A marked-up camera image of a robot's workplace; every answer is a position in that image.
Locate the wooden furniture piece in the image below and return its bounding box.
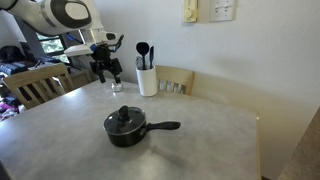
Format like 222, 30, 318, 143
68, 68, 95, 90

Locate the metal whisk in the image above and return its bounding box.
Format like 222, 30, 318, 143
135, 55, 144, 71

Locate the black ladle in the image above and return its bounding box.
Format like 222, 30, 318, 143
135, 41, 151, 71

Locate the black bag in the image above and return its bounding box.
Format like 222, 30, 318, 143
0, 45, 26, 64

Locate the blue black gripper cable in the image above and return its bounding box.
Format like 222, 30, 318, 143
109, 34, 125, 53

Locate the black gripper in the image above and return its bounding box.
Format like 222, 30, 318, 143
89, 44, 123, 84

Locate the purple cloth pile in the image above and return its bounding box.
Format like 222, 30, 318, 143
0, 101, 20, 122

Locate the white light switch plate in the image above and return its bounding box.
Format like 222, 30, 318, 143
209, 0, 236, 23

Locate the brown speckled countertop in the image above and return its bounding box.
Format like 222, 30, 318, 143
278, 106, 320, 180

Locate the window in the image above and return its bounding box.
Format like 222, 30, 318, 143
35, 31, 68, 64

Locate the glass lid with black knob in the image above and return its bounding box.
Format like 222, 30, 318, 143
103, 105, 147, 136

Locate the wooden chair with long slats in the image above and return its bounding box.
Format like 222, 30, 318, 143
2, 63, 75, 111

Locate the small steel tin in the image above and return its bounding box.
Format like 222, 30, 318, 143
110, 81, 125, 93

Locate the black pot with handle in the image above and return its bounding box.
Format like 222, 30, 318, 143
103, 118, 182, 148

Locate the white utensil holder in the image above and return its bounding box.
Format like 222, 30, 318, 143
135, 65, 159, 98

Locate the beige thermostat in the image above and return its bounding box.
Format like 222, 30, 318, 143
182, 0, 199, 24

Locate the wooden chair with short back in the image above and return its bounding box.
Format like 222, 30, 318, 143
155, 64, 196, 97

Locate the black spatula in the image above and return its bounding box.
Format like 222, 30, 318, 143
148, 45, 155, 70

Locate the stack of dark items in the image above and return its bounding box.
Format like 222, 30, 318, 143
0, 61, 38, 77

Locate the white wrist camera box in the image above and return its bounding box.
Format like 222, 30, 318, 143
63, 44, 94, 57

